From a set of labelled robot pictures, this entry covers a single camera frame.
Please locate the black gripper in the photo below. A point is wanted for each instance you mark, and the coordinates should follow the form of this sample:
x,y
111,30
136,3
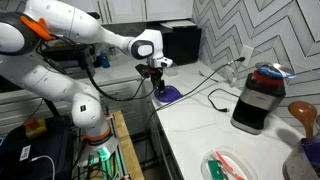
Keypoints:
x,y
156,74

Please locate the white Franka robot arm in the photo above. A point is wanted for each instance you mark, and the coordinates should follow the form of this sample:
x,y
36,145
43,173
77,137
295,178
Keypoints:
x,y
66,86

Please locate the black box appliance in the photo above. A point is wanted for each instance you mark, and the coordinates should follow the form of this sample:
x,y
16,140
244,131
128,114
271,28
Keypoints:
x,y
183,45

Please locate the clear plastic lunch box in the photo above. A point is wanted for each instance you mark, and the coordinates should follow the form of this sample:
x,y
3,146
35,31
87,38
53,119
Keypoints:
x,y
245,168

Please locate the purple bowl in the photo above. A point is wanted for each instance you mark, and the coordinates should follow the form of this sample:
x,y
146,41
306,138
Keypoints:
x,y
170,94

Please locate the small clear container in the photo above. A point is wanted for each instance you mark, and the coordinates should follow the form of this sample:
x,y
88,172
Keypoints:
x,y
171,70

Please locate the blue bottle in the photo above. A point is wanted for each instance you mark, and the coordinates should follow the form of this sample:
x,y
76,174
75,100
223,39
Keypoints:
x,y
105,60

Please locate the wooden board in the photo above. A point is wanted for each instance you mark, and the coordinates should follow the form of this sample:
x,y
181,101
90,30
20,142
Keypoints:
x,y
128,146

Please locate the white upper cabinet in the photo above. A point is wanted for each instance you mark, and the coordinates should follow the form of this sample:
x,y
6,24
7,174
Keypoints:
x,y
133,10

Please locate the metal robot mounting stand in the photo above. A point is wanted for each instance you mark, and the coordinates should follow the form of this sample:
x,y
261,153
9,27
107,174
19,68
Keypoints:
x,y
100,156

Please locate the red baby spoon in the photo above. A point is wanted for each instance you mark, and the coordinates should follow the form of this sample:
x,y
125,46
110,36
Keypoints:
x,y
226,163

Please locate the shiny blue silver lid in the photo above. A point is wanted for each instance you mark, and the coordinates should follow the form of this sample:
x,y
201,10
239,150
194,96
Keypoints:
x,y
275,70

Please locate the yellow emergency stop button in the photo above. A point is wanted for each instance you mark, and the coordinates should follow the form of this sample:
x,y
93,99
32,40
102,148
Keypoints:
x,y
35,127

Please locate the black case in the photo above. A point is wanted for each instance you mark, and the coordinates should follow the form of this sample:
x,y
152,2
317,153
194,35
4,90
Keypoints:
x,y
33,150

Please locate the brown wooden spoon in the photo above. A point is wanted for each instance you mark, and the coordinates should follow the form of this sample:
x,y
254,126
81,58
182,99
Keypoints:
x,y
304,115

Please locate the grey utensil holder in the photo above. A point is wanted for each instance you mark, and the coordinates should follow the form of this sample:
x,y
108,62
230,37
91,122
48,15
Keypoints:
x,y
296,165

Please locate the purple utensil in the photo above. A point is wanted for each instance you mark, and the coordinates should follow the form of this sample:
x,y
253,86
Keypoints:
x,y
312,150

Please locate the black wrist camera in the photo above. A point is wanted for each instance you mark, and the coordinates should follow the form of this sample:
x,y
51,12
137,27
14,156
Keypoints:
x,y
142,70

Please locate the white wall outlet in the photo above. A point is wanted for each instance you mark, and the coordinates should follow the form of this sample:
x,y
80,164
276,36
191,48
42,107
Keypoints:
x,y
247,53

